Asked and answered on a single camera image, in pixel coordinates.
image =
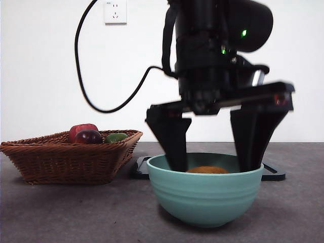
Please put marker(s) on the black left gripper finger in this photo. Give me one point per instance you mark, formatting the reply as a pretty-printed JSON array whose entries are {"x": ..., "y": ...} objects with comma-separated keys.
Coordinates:
[
  {"x": 253, "y": 136},
  {"x": 174, "y": 141}
]

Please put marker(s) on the teal ceramic bowl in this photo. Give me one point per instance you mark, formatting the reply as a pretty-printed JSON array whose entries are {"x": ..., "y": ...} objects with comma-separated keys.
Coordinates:
[{"x": 205, "y": 197}]

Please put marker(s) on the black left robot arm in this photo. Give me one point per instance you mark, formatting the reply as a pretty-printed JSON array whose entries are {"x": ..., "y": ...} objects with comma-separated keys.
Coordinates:
[{"x": 202, "y": 25}]

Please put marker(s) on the dark green rectangular tray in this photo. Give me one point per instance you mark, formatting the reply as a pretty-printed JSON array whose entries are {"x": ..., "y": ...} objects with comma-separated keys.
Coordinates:
[{"x": 140, "y": 169}]

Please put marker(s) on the green avocado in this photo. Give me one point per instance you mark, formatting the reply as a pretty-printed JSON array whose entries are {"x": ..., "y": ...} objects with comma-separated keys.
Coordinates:
[{"x": 115, "y": 138}]

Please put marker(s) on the dark purple plum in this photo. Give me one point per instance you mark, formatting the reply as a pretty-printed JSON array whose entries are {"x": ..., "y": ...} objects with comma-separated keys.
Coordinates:
[{"x": 88, "y": 137}]

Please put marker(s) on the red apple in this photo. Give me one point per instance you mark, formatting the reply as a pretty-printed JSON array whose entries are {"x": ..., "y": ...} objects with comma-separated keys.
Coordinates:
[{"x": 81, "y": 127}]

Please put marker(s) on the brown wicker basket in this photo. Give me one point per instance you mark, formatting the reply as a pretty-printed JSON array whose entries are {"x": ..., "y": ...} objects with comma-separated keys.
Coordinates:
[{"x": 63, "y": 164}]

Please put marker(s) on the pale grey left wrist camera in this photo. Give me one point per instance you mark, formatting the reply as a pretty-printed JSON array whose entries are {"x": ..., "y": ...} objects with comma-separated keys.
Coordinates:
[{"x": 257, "y": 77}]

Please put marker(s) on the white wall socket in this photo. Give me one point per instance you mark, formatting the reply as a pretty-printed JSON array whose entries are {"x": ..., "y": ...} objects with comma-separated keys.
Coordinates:
[{"x": 116, "y": 12}]

